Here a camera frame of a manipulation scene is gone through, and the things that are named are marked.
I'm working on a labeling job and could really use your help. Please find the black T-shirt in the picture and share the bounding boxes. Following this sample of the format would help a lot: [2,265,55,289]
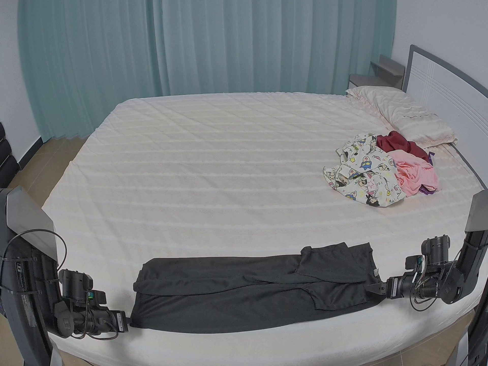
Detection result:
[130,242,384,334]

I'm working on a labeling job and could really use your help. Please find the grey bedside table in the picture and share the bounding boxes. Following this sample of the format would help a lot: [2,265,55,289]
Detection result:
[349,55,406,90]

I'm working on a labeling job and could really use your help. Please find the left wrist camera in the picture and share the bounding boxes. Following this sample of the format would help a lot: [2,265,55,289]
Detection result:
[86,289,108,307]

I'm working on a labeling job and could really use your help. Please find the dark red garment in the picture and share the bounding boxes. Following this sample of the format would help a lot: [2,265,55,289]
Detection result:
[377,130,429,160]

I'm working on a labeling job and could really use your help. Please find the black cable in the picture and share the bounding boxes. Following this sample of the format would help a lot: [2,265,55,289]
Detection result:
[409,291,440,313]
[0,229,68,293]

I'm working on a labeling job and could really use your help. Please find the cream pillow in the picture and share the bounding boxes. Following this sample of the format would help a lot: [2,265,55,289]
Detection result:
[345,86,459,146]

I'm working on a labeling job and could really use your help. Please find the pink garment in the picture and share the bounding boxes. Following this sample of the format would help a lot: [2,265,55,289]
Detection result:
[393,150,440,197]

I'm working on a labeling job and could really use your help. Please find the purple garment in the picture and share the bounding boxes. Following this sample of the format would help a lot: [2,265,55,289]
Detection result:
[417,151,439,196]

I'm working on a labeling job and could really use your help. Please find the white printed garment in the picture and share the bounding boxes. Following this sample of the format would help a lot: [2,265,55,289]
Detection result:
[323,133,406,207]

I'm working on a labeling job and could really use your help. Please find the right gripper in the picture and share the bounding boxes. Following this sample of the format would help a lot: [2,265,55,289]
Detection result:
[385,274,415,301]

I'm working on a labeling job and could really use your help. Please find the bed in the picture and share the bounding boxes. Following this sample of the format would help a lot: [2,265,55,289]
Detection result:
[38,44,488,366]

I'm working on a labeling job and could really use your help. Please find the blue-green curtain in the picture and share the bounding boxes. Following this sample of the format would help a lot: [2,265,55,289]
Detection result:
[158,0,398,96]
[17,0,170,142]

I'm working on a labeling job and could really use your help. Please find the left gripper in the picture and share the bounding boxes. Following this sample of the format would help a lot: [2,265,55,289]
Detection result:
[101,310,131,335]

